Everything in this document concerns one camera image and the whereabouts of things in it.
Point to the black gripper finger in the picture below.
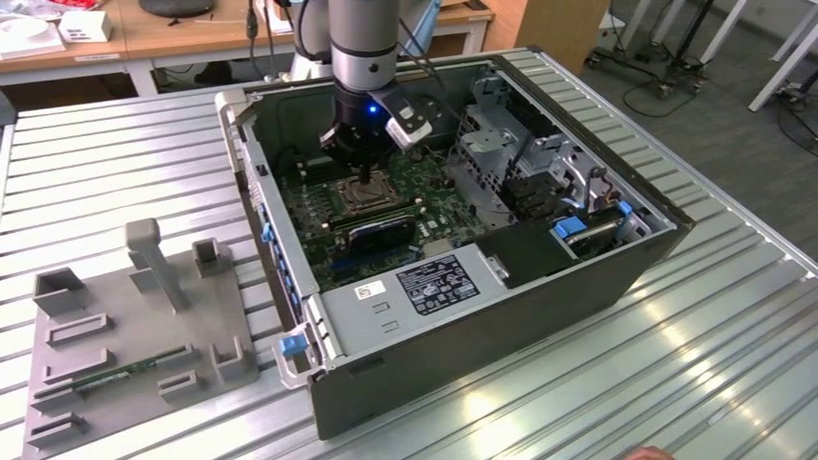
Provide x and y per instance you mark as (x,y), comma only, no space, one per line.
(338,141)
(378,151)

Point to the silver CPU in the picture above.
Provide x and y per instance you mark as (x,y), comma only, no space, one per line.
(373,195)

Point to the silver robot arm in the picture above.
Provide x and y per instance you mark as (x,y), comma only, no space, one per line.
(365,43)

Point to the CPU socket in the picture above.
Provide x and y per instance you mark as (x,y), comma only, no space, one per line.
(356,211)

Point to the green motherboard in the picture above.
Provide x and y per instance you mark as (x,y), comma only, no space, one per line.
(441,215)

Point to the black expansion card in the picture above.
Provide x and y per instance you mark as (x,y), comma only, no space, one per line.
(384,237)

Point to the wooden desk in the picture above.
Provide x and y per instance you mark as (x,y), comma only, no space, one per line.
(191,33)

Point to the hard disk in blue carrier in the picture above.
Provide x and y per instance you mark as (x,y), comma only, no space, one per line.
(569,227)

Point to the silver power supply unit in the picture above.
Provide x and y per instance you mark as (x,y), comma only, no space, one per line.
(358,316)

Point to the wooden cabinet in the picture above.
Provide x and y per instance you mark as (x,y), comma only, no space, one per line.
(556,29)

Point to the black round object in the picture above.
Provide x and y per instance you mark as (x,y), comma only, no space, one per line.
(175,7)

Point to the blue plastic clip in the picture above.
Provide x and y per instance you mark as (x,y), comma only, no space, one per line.
(625,208)

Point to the blue case latch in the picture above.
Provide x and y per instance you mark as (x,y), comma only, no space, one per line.
(293,346)

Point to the white cardboard box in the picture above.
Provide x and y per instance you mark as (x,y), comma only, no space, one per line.
(86,26)

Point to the dark grey PC case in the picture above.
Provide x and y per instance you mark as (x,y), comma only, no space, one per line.
(480,359)

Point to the black wheeled equipment stand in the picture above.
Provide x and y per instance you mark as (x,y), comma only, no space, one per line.
(679,76)

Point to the flat white box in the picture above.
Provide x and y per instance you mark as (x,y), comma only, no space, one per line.
(29,40)

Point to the green RAM stick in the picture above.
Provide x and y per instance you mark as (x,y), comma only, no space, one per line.
(115,374)

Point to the white table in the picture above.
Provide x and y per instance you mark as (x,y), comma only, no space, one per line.
(764,98)

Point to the grey parts rack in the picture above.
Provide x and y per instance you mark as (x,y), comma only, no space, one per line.
(115,421)

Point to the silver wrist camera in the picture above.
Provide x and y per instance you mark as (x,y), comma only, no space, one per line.
(409,125)

